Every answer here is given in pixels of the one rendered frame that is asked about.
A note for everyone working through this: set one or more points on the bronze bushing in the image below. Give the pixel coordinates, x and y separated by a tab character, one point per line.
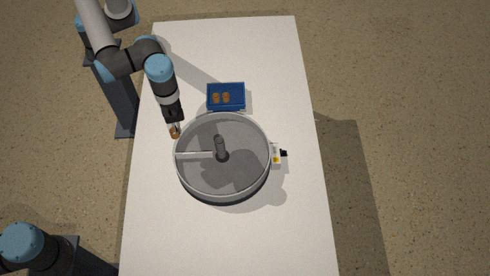
175	132
217	97
228	96

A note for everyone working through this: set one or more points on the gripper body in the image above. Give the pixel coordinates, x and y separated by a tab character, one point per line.
172	110

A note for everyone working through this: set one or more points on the white control box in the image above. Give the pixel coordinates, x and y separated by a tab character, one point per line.
277	158

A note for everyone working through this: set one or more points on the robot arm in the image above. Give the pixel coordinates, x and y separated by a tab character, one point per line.
103	27
53	260

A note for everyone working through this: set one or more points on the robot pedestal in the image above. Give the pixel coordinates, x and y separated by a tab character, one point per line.
116	103
70	240

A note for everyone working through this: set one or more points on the grey turntable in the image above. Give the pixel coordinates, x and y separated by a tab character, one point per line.
230	184

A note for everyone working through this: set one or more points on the blue crate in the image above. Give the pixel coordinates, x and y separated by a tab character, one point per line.
237	103

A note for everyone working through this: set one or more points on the steel bushing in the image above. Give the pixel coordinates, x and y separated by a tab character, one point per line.
221	151
220	142
222	158

